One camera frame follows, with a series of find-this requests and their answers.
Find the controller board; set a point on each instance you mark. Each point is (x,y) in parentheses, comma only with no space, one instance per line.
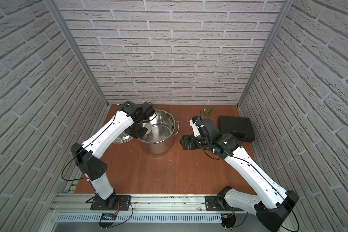
(228,221)
(107,220)

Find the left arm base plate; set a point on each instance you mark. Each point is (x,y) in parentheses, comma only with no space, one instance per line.
(114,203)

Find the aluminium rail frame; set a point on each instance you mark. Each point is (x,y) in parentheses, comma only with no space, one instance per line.
(144,208)

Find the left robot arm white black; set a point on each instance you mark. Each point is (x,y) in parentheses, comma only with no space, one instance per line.
(129,118)

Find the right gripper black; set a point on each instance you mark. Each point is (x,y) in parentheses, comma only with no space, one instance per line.
(191,138)

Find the black plastic tool case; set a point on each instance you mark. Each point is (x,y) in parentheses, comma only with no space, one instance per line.
(240,128)

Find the green plastic fitting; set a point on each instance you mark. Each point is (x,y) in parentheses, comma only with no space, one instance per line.
(208,111)

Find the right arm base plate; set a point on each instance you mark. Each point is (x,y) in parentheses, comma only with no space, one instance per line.
(218,203)

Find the left controller board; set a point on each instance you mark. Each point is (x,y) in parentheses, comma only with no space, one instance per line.
(107,220)

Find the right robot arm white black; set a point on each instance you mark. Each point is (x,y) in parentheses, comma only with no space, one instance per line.
(271,203)

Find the white plastic ladle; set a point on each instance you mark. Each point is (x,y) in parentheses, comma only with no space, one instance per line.
(148,127)

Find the stainless steel pot lid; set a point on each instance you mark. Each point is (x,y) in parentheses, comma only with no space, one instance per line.
(122,138)

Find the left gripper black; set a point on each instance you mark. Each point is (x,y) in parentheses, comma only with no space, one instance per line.
(136,132)

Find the right controller board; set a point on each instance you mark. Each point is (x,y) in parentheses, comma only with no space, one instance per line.
(228,221)

